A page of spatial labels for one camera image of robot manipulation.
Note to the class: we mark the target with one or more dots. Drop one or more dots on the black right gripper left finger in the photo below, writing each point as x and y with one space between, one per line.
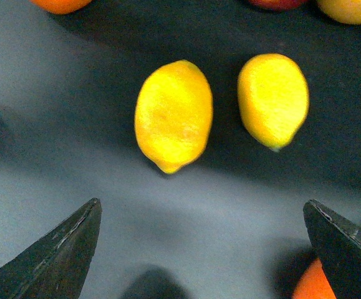
56 265

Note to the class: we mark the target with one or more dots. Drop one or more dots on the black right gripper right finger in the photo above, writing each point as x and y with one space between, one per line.
337 243

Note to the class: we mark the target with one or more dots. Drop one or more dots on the yellow lemon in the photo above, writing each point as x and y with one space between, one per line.
273 97
174 115

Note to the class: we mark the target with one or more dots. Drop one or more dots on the small orange tangerine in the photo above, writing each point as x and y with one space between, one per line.
313 284

